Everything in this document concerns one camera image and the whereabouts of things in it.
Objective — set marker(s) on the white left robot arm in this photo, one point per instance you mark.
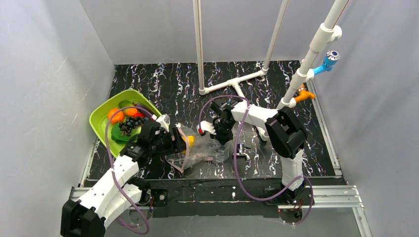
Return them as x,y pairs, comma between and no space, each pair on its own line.
119,189

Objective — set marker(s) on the dark fake grape bunch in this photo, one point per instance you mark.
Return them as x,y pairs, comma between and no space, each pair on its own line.
130,124

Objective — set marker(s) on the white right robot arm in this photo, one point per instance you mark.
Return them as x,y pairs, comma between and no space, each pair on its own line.
285,132

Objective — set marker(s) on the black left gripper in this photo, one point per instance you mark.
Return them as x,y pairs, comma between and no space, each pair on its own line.
177,140

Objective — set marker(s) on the yellow green fake mango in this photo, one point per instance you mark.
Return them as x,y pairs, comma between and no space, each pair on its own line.
130,111

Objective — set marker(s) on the purple fake eggplant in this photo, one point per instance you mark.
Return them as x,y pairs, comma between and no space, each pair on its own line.
146,112

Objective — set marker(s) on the blue tap valve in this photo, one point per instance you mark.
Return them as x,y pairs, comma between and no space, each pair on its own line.
330,59

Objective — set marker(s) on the clear zip top bag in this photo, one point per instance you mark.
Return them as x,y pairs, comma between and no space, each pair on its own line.
204,149

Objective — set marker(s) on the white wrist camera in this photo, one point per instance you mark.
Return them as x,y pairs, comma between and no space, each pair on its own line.
205,127
163,120

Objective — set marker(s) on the yellow fake fruit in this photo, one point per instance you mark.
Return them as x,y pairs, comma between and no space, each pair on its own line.
189,140

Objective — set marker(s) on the green fake leafy vegetable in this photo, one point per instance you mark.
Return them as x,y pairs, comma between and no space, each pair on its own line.
120,137

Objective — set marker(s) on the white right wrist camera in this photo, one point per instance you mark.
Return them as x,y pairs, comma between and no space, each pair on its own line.
205,127

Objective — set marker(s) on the white PVC pipe frame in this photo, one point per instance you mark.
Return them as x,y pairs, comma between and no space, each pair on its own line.
295,77

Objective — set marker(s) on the aluminium frame rail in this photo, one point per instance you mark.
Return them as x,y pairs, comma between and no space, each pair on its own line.
225,200

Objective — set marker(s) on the red fake apple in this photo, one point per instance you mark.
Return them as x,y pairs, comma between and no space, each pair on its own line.
138,115

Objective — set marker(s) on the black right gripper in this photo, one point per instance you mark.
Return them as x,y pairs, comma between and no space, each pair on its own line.
223,131

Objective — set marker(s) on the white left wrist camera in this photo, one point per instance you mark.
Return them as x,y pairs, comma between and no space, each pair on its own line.
163,120

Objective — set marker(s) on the orange tap valve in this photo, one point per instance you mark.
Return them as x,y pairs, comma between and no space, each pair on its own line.
304,94

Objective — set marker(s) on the orange fake fruit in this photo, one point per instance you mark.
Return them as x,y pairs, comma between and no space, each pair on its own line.
115,116

